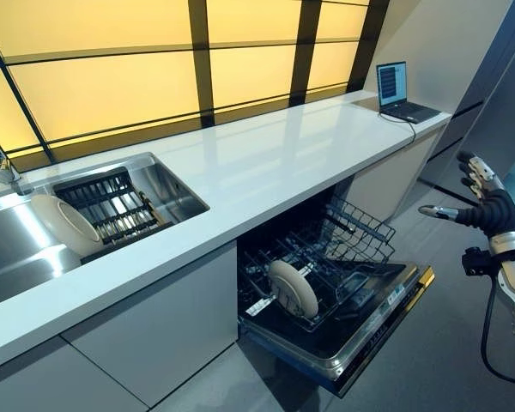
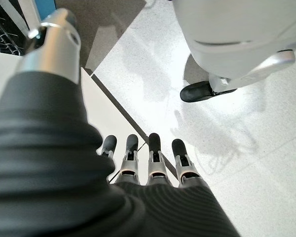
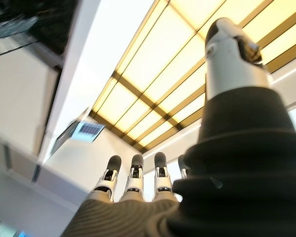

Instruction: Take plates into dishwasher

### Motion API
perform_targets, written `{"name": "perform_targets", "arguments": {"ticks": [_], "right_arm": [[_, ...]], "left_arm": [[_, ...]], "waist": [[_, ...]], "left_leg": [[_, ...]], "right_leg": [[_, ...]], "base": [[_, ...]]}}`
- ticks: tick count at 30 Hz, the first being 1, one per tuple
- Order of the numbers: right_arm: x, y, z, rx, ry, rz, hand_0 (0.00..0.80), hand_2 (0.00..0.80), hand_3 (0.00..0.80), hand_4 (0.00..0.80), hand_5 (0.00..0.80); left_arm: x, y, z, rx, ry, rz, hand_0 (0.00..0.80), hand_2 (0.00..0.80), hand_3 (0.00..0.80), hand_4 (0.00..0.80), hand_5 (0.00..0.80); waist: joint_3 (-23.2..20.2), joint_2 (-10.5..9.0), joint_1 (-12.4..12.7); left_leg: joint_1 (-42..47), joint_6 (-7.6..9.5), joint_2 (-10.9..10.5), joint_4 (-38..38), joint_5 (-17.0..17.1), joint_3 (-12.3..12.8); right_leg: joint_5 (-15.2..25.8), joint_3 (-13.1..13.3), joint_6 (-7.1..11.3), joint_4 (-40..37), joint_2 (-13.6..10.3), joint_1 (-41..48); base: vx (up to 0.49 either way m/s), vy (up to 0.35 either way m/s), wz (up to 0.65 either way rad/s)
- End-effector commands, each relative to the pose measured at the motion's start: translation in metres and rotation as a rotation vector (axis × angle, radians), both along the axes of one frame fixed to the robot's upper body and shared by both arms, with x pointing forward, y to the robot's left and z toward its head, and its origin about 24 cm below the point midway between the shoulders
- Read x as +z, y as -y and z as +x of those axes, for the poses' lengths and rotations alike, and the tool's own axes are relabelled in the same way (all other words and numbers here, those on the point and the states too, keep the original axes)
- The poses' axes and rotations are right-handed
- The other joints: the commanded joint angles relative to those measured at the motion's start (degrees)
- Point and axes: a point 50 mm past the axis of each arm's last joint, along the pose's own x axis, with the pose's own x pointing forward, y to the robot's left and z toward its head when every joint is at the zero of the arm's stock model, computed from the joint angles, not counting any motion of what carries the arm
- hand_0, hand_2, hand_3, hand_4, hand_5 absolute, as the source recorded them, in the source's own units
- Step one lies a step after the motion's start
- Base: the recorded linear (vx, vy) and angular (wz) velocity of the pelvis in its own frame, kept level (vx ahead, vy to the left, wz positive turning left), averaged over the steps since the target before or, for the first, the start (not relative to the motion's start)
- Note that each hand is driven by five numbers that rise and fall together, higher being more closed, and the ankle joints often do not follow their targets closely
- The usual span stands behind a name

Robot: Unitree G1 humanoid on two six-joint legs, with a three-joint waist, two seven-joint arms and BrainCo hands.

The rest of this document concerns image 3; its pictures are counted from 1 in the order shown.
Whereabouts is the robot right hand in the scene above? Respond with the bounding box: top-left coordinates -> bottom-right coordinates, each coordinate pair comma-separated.
61,17 -> 296,237

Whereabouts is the open laptop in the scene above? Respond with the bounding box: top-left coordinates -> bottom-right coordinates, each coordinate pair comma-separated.
50,118 -> 106,154

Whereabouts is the white cabinet side panel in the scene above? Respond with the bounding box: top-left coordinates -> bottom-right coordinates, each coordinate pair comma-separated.
0,45 -> 62,159

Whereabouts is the yellow backlit window wall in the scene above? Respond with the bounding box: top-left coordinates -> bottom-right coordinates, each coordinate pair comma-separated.
89,0 -> 296,154

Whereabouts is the black wire dishwasher rack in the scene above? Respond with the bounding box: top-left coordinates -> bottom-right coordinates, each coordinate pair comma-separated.
0,0 -> 77,57

